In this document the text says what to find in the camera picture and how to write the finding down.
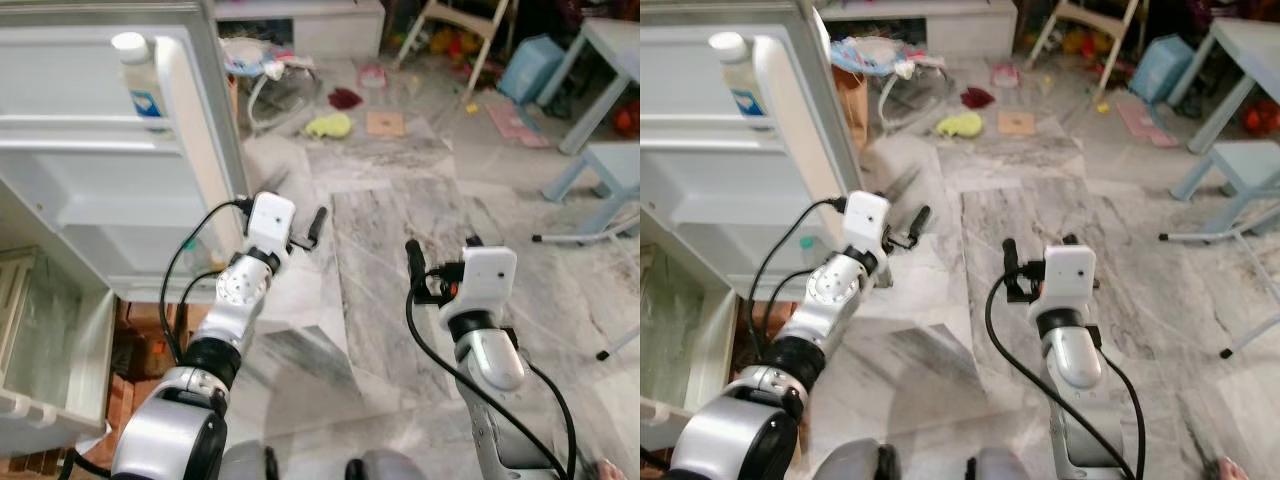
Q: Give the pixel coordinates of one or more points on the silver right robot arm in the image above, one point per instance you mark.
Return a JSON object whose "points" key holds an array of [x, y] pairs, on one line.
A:
{"points": [[490, 360], [1070, 365]]}

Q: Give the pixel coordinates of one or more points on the white fridge door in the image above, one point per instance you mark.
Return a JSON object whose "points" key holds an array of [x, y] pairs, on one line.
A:
{"points": [[700, 190], [90, 190]]}

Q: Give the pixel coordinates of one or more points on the white fridge cabinet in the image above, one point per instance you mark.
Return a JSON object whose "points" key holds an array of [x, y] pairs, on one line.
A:
{"points": [[95, 360], [700, 350]]}

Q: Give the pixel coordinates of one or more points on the yellow-green plush toy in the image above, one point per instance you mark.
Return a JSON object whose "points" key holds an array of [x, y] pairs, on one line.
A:
{"points": [[960, 124], [328, 125]]}

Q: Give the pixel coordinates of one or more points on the metal stand leg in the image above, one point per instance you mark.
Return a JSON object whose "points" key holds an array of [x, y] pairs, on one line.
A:
{"points": [[1215, 235], [1250, 335], [580, 237], [618, 342]]}

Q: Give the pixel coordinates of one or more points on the orange flat card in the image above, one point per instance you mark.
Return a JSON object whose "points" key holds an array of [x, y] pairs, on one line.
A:
{"points": [[385, 123], [1017, 122]]}

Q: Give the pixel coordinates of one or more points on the pink flat mat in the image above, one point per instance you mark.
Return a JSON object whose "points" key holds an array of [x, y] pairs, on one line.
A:
{"points": [[515, 125], [1145, 125]]}

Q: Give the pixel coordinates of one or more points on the dark red cloth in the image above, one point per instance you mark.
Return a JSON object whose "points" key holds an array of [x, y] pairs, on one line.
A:
{"points": [[345, 98], [977, 97]]}

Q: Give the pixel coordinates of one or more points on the brown paper bag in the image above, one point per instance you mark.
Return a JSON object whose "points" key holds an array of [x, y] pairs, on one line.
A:
{"points": [[852, 110]]}

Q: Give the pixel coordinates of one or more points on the small pink toy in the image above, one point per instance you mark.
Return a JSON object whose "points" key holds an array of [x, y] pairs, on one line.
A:
{"points": [[372, 76], [1005, 75]]}

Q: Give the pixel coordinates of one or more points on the light blue stool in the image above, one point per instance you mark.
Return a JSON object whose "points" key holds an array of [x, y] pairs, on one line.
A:
{"points": [[615, 165], [1240, 165]]}

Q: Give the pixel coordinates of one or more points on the baby bouncer seat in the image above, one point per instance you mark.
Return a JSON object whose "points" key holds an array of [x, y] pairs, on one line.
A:
{"points": [[880, 55], [265, 60]]}

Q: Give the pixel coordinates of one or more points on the light blue box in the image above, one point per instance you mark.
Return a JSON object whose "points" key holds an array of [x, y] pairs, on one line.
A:
{"points": [[1160, 68], [530, 68]]}

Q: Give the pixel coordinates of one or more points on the grey right robot leg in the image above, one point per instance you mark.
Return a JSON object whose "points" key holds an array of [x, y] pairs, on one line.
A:
{"points": [[1005, 465], [385, 465]]}

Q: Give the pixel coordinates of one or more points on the white low cabinet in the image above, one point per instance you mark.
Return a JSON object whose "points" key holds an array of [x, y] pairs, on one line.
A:
{"points": [[300, 25], [930, 25]]}

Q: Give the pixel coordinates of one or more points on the red ball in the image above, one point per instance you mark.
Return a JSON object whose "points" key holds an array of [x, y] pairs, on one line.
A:
{"points": [[628, 118], [1260, 118]]}

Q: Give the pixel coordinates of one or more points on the pile of colourful toys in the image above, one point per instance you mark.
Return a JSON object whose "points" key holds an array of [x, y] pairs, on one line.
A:
{"points": [[450, 42], [1080, 42]]}

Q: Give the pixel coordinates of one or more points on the white milk bottle blue label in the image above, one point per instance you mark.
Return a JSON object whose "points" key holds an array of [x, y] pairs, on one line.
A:
{"points": [[740, 85], [140, 80]]}

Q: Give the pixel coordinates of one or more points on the wooden chair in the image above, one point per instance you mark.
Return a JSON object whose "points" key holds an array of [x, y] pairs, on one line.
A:
{"points": [[470, 20], [1100, 20]]}

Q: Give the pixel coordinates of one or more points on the light blue table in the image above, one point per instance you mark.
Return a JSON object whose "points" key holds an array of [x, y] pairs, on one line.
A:
{"points": [[1240, 50], [600, 50]]}

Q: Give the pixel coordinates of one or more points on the person's bare foot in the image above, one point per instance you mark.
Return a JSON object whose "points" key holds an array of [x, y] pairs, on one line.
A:
{"points": [[1225, 468], [605, 470]]}

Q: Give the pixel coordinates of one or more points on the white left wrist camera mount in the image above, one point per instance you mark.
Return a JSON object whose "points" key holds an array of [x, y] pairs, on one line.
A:
{"points": [[868, 220], [270, 220]]}

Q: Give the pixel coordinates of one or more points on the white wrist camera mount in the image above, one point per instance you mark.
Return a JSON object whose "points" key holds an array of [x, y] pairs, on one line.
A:
{"points": [[868, 220], [1068, 275], [270, 220], [485, 280]]}

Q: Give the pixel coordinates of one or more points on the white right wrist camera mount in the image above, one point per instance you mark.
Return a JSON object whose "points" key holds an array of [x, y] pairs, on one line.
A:
{"points": [[485, 280], [1068, 275]]}

